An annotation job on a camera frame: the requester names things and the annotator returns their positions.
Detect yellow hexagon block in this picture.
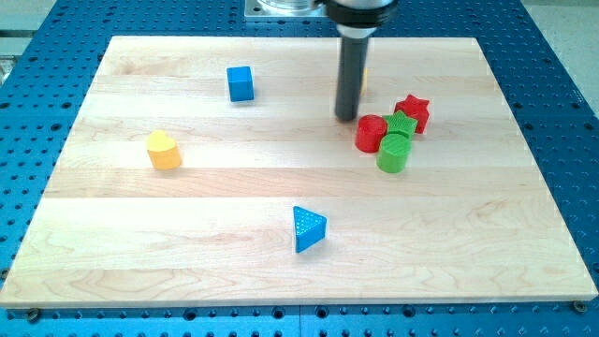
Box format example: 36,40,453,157
360,67,368,96

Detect black robot arm end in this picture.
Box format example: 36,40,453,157
322,0,399,39

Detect blue cube block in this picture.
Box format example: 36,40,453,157
226,66,255,102

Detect blue triangle block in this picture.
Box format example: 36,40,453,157
293,206,328,253

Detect red cylinder block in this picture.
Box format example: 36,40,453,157
355,114,387,153

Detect green cylinder block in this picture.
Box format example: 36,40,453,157
376,134,412,173

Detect wooden board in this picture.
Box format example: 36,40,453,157
1,36,597,309

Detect green star block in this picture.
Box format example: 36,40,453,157
383,110,417,139

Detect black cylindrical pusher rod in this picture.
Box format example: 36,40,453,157
334,37,369,122

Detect red star block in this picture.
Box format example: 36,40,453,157
394,94,430,134

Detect yellow heart block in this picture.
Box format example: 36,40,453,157
146,130,182,170

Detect blue perforated table plate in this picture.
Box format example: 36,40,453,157
1,1,598,336

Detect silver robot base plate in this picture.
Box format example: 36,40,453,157
244,0,325,20

